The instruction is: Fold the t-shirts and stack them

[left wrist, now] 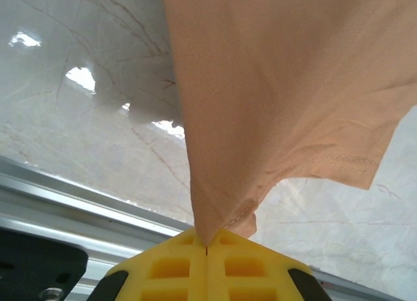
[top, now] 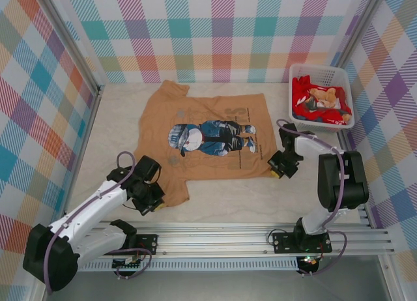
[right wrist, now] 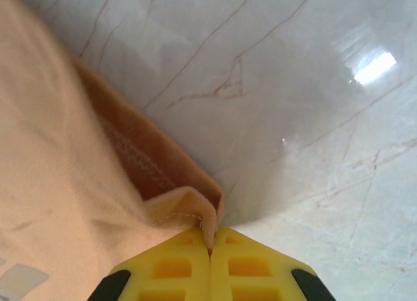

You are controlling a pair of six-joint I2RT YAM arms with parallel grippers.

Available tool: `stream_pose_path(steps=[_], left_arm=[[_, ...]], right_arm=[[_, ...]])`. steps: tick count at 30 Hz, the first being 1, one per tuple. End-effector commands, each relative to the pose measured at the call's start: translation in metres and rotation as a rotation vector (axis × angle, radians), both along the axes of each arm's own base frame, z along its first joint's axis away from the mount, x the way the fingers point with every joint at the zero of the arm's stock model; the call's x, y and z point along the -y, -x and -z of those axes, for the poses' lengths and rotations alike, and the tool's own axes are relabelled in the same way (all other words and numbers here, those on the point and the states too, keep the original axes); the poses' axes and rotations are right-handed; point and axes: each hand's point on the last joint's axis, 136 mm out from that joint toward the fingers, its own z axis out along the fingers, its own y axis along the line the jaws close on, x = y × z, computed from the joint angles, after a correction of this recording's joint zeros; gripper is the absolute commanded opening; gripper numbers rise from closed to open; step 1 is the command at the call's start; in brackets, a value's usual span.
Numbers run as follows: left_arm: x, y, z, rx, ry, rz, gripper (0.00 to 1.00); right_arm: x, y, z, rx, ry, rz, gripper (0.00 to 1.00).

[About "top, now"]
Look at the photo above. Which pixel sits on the tan printed t-shirt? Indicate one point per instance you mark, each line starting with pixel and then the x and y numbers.
pixel 211 99

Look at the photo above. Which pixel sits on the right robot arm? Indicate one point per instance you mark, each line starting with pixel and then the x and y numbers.
pixel 345 180

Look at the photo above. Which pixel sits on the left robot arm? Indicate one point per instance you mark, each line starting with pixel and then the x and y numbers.
pixel 88 206

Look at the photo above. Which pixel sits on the small electronics board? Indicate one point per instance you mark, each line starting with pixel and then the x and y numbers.
pixel 127 265
pixel 309 263

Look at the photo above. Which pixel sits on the red printed t-shirt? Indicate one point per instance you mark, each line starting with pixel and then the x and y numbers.
pixel 301 86

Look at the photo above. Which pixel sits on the white plastic basket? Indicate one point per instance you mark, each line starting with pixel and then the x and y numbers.
pixel 321 72

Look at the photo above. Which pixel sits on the grey metal panel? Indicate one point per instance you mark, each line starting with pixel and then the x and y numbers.
pixel 211 286

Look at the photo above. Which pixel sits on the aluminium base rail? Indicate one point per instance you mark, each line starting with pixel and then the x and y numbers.
pixel 211 240

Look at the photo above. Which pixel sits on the aluminium frame post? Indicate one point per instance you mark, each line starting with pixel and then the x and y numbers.
pixel 358 27
pixel 72 37

